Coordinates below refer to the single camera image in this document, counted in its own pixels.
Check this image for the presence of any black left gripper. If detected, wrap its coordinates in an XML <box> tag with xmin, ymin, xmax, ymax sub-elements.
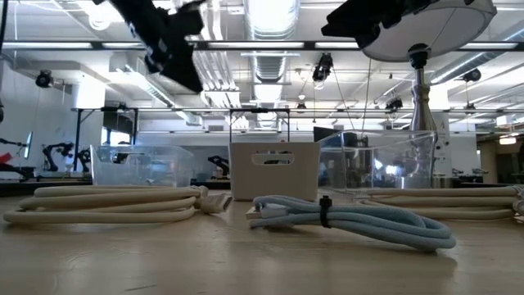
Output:
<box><xmin>106</xmin><ymin>0</ymin><xmax>205</xmax><ymax>93</ymax></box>

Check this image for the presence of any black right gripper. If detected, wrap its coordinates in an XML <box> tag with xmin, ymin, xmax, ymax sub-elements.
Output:
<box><xmin>320</xmin><ymin>0</ymin><xmax>472</xmax><ymax>50</ymax></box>

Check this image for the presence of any light blue USB cable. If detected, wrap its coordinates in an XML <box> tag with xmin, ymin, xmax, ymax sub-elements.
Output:
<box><xmin>245</xmin><ymin>194</ymin><xmax>457</xmax><ymax>252</ymax></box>

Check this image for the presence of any cream usb cable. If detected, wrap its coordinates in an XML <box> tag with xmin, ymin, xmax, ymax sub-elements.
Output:
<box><xmin>359</xmin><ymin>184</ymin><xmax>524</xmax><ymax>225</ymax></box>
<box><xmin>2</xmin><ymin>184</ymin><xmax>233</xmax><ymax>225</ymax></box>

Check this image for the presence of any black ceiling spotlight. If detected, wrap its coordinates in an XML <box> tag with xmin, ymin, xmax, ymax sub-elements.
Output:
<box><xmin>311</xmin><ymin>52</ymin><xmax>335</xmax><ymax>84</ymax></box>
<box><xmin>34</xmin><ymin>69</ymin><xmax>55</xmax><ymax>89</ymax></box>
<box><xmin>384</xmin><ymin>96</ymin><xmax>404</xmax><ymax>113</ymax></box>
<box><xmin>462</xmin><ymin>67</ymin><xmax>483</xmax><ymax>84</ymax></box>

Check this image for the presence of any black overhead beam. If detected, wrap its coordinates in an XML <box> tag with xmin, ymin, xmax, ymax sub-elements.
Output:
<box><xmin>0</xmin><ymin>39</ymin><xmax>524</xmax><ymax>52</ymax></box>

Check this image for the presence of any silver lamp stand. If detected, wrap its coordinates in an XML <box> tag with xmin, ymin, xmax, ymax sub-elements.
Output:
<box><xmin>407</xmin><ymin>43</ymin><xmax>455</xmax><ymax>189</ymax></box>

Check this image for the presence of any small clear plastic bin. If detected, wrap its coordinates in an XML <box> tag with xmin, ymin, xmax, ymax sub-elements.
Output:
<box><xmin>90</xmin><ymin>143</ymin><xmax>195</xmax><ymax>188</ymax></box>

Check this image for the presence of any black background monitor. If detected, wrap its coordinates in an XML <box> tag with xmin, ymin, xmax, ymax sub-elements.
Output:
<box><xmin>313</xmin><ymin>125</ymin><xmax>349</xmax><ymax>144</ymax></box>

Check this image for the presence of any white plastic bin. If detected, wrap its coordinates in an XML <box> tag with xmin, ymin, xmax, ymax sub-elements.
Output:
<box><xmin>228</xmin><ymin>141</ymin><xmax>322</xmax><ymax>202</ymax></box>

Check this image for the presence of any large clear plastic bin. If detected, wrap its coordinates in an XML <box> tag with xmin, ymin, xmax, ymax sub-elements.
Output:
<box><xmin>318</xmin><ymin>129</ymin><xmax>437</xmax><ymax>193</ymax></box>

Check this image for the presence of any tilted background screen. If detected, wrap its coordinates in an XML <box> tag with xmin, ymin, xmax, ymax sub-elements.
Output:
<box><xmin>23</xmin><ymin>130</ymin><xmax>34</xmax><ymax>160</ymax></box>

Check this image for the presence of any black background workbench frame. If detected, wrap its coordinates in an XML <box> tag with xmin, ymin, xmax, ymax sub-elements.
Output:
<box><xmin>72</xmin><ymin>105</ymin><xmax>292</xmax><ymax>172</ymax></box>

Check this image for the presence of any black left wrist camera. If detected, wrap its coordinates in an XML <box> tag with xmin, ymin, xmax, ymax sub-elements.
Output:
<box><xmin>174</xmin><ymin>0</ymin><xmax>206</xmax><ymax>40</ymax></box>

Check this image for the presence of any silver ceiling duct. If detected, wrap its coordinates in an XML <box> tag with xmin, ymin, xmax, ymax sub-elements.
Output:
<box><xmin>244</xmin><ymin>0</ymin><xmax>302</xmax><ymax>85</ymax></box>

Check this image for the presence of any black table frame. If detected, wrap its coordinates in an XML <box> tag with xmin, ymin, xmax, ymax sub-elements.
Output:
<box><xmin>0</xmin><ymin>179</ymin><xmax>233</xmax><ymax>196</ymax></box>

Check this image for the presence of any black cable tie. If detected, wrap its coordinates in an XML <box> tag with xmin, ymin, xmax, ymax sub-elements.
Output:
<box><xmin>318</xmin><ymin>195</ymin><xmax>333</xmax><ymax>229</ymax></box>

